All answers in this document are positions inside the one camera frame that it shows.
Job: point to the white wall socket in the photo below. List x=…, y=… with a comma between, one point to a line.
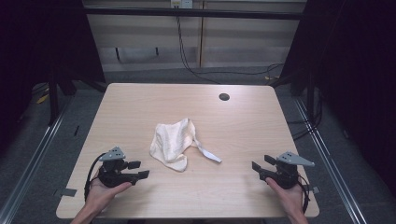
x=181, y=3

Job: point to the person's left hand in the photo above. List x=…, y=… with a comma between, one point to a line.
x=102, y=194

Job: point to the metal floor rail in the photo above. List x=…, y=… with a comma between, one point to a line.
x=330, y=161
x=31, y=161

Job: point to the black horizontal metal bar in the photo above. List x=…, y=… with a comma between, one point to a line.
x=193, y=13

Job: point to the white towel with tag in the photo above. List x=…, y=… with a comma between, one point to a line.
x=171, y=146

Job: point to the grey tape piece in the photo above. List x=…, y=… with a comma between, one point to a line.
x=65, y=192
x=316, y=189

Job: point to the person's right hand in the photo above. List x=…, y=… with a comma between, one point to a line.
x=289, y=197

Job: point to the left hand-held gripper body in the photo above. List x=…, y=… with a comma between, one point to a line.
x=113, y=178

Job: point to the yellow floor object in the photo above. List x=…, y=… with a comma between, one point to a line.
x=42, y=99

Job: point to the small black floor strip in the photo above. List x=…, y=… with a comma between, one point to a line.
x=76, y=130

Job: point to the dark curtain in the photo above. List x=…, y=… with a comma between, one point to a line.
x=355, y=77
x=43, y=40

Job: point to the dark round table grommet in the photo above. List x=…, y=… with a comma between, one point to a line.
x=224, y=96

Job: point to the black metal stand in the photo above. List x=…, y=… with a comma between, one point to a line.
x=53, y=99
x=309, y=96

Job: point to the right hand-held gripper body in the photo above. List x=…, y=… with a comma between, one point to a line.
x=285, y=175

